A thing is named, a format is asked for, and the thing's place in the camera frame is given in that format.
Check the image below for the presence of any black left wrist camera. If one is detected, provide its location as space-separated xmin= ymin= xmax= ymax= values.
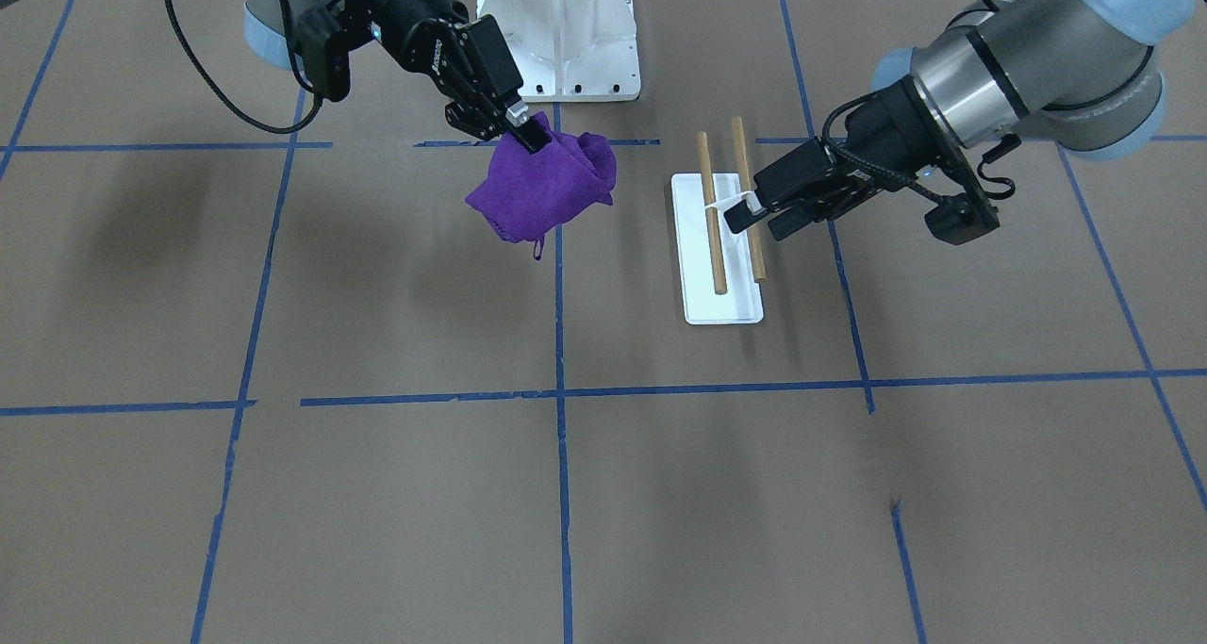
xmin=925 ymin=133 xmax=1022 ymax=245

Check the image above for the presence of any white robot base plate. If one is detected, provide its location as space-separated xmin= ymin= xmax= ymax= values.
xmin=476 ymin=0 xmax=642 ymax=103

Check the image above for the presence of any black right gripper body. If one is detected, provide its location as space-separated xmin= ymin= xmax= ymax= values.
xmin=373 ymin=0 xmax=524 ymax=124

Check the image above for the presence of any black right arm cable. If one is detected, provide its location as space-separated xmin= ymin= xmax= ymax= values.
xmin=162 ymin=0 xmax=326 ymax=136

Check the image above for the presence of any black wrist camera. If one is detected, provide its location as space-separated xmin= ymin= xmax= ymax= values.
xmin=286 ymin=5 xmax=373 ymax=103
xmin=925 ymin=133 xmax=1022 ymax=245

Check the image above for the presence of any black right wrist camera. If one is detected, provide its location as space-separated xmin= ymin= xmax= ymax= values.
xmin=286 ymin=5 xmax=373 ymax=103

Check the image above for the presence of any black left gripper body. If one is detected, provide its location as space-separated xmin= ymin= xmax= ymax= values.
xmin=754 ymin=76 xmax=954 ymax=222

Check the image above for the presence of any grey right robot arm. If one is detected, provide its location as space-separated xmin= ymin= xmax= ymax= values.
xmin=244 ymin=0 xmax=552 ymax=153

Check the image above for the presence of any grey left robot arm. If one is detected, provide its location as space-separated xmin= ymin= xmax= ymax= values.
xmin=723 ymin=0 xmax=1201 ymax=245

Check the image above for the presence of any purple towel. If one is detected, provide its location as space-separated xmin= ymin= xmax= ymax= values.
xmin=465 ymin=112 xmax=618 ymax=260

